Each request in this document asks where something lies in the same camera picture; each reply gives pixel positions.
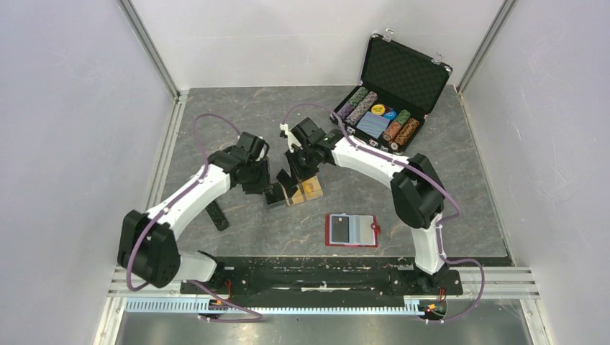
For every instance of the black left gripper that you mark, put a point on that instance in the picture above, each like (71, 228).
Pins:
(264, 184)

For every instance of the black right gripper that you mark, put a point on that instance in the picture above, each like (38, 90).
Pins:
(301, 172)

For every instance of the clear acrylic card tray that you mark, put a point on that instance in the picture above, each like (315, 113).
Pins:
(308, 190)

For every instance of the single black VIP card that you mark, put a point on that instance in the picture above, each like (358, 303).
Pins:
(339, 229)

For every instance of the red leather card holder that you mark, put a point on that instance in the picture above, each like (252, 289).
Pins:
(364, 231)

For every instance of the gold VIP card stack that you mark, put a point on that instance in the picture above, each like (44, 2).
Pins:
(312, 189)

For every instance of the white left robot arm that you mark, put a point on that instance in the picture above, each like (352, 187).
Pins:
(148, 242)

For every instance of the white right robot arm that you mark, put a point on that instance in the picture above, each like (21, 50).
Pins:
(415, 186)

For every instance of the black VIP card stack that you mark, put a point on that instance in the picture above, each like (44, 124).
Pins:
(275, 197)

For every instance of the gold card stack middle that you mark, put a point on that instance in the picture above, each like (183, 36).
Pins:
(296, 198)

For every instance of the blue playing card deck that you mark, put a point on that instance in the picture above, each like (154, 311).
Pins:
(372, 124)

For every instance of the yellow dealer button chip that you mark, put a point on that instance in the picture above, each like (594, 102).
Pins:
(378, 109)

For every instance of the black poker chip case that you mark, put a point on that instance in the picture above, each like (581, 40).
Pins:
(407, 82)

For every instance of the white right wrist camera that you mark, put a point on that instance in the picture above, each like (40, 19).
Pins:
(293, 142)

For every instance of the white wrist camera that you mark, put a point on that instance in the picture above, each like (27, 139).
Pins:
(293, 142)
(263, 151)

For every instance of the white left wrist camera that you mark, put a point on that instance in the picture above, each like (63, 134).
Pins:
(263, 151)

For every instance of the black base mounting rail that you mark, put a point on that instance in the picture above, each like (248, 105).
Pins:
(331, 282)

